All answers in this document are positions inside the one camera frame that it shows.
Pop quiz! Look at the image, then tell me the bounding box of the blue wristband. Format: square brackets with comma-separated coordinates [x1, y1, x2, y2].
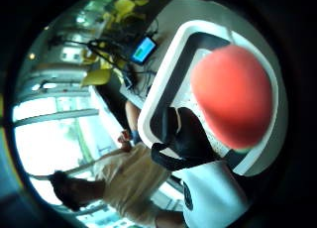
[130, 130, 143, 146]

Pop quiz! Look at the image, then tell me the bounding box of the yellow chair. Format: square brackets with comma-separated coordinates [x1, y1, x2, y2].
[113, 0, 137, 23]
[80, 68, 113, 87]

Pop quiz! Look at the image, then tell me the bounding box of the white tray with black rim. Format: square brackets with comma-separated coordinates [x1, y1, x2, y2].
[137, 19, 280, 177]

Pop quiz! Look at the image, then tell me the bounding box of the black cable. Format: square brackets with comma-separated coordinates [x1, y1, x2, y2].
[127, 63, 159, 90]

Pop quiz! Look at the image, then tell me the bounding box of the person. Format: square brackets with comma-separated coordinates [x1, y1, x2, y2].
[48, 142, 186, 228]

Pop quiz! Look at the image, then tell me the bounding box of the tablet with lit screen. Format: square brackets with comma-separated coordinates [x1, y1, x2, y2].
[130, 36, 159, 65]

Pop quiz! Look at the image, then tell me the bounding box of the black tripod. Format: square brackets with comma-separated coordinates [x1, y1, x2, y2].
[49, 38, 133, 77]

